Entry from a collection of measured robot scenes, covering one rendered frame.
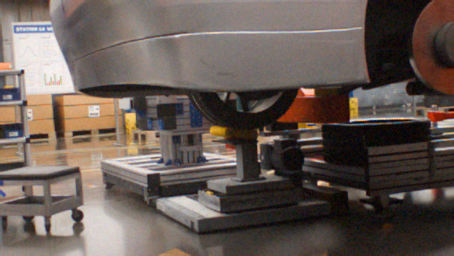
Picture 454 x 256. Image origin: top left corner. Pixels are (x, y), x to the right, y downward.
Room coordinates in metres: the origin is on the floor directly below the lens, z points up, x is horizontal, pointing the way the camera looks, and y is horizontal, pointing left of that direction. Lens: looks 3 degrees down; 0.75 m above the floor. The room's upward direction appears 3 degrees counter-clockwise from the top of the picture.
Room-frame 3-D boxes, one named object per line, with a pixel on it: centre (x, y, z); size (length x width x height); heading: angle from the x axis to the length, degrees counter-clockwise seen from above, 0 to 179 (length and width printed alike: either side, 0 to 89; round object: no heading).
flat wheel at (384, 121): (4.11, -0.94, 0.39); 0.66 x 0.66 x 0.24
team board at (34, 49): (9.77, 2.25, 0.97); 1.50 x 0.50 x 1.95; 114
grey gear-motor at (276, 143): (4.06, -0.37, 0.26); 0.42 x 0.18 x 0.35; 21
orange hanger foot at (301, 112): (4.08, -0.58, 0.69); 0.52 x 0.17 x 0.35; 21
